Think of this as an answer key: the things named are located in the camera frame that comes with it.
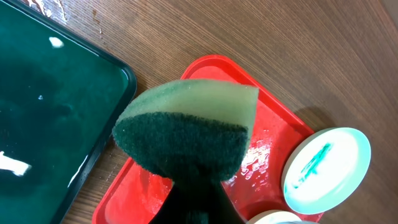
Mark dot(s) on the green yellow sponge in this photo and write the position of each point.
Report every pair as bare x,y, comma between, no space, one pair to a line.
189,130

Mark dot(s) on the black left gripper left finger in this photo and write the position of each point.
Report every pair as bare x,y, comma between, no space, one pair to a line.
180,207

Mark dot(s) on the white plate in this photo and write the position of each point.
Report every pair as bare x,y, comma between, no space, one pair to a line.
277,217
325,169

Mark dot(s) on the black water tray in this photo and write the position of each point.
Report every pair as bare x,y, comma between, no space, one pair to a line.
60,98

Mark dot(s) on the red serving tray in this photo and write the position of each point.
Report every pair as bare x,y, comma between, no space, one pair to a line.
136,195

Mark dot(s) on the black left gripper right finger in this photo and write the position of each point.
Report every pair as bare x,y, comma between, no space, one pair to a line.
215,205

